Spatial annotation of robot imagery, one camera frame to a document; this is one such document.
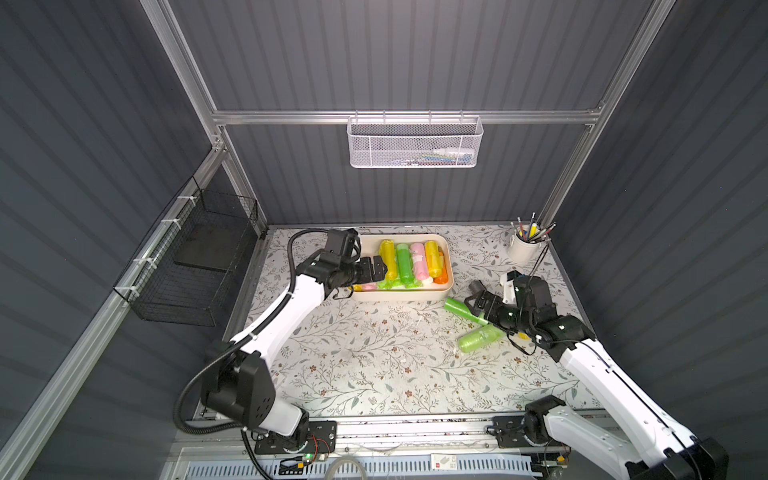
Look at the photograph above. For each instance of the floral table mat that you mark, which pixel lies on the floral table mat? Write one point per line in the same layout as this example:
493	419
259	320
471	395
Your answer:
355	358

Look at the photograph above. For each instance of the grey trash bag roll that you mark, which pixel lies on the grey trash bag roll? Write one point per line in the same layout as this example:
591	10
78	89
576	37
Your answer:
476	286

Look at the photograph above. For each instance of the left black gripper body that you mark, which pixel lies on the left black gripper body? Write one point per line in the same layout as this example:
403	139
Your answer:
362	270

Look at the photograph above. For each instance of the light green roll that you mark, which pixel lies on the light green roll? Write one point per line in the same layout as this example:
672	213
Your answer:
480	338

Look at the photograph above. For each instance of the white pen cup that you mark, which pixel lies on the white pen cup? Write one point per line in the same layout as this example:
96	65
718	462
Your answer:
521	250

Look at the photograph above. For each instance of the dark green roll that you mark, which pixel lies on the dark green roll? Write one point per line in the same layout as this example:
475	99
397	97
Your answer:
405	265
462	310

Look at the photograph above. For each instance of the white plastic storage box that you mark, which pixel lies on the white plastic storage box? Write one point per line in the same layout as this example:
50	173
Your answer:
436	292

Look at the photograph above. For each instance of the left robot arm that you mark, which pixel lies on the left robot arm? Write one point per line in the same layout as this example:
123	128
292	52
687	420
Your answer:
236	381

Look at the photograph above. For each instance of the black wire side basket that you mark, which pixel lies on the black wire side basket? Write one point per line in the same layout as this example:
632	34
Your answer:
194	270

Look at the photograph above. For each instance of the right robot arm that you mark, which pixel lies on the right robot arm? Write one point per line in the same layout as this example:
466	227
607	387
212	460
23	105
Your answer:
653	445

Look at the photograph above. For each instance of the orange trash bag roll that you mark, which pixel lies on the orange trash bag roll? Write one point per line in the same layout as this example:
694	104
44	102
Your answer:
443	277

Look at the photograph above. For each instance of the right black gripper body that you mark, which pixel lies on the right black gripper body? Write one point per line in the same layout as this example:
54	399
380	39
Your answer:
491	306

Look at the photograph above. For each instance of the white wire wall basket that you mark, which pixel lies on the white wire wall basket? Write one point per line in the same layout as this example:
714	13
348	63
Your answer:
417	142

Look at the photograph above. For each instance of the yellow roll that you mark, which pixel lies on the yellow roll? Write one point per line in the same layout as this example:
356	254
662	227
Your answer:
387	251
433	259

